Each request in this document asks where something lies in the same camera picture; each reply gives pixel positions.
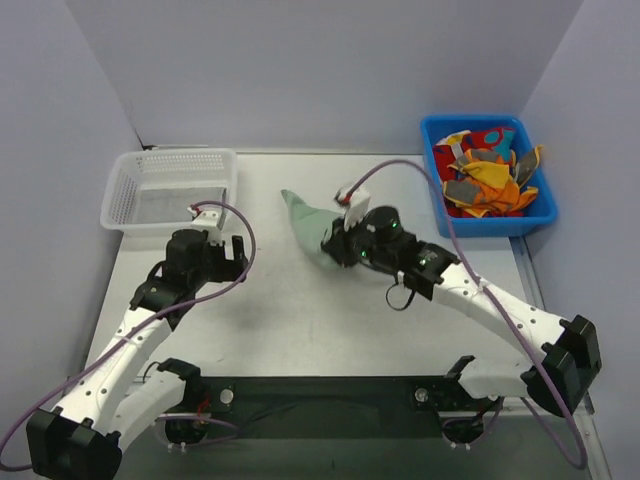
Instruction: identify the grey panda towel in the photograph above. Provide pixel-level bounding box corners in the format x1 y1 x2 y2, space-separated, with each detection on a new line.
132 186 229 224

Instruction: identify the green panda towel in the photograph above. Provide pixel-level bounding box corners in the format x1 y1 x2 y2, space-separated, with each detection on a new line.
280 189 343 271

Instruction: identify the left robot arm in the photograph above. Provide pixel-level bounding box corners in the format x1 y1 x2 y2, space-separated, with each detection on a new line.
26 229 253 479

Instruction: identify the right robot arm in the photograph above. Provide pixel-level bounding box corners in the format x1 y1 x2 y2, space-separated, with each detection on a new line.
321 207 602 417

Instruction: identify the white perforated plastic basket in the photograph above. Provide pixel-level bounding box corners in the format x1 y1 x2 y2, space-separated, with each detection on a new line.
100 147 238 236

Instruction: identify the orange towel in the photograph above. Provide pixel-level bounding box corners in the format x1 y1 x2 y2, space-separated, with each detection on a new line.
442 161 539 218

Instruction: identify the red blue towel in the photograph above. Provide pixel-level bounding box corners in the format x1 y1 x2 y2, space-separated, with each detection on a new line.
432 127 516 186

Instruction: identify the grey orange-edged towel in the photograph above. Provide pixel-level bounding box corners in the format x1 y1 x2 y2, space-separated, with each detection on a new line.
513 145 543 187

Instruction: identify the blue plastic bin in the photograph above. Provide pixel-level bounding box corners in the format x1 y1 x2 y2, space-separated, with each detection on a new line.
419 115 560 239

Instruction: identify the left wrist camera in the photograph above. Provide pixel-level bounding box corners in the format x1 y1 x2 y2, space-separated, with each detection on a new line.
187 206 223 245

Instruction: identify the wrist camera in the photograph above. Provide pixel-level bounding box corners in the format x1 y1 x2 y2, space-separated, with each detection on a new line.
187 206 223 245
334 185 371 231

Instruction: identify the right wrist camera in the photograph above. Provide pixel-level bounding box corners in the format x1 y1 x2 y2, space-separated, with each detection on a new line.
334 185 371 231

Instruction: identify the aluminium front rail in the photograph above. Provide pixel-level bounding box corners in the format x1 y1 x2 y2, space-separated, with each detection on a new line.
37 372 614 480

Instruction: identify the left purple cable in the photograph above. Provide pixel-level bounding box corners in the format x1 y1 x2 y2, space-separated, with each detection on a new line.
0 200 259 472

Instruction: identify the purple cable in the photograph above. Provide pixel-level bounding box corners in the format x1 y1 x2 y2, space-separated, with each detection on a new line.
333 159 589 470
0 200 259 472

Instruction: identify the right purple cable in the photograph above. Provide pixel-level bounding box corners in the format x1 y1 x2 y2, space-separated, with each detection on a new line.
333 159 589 470

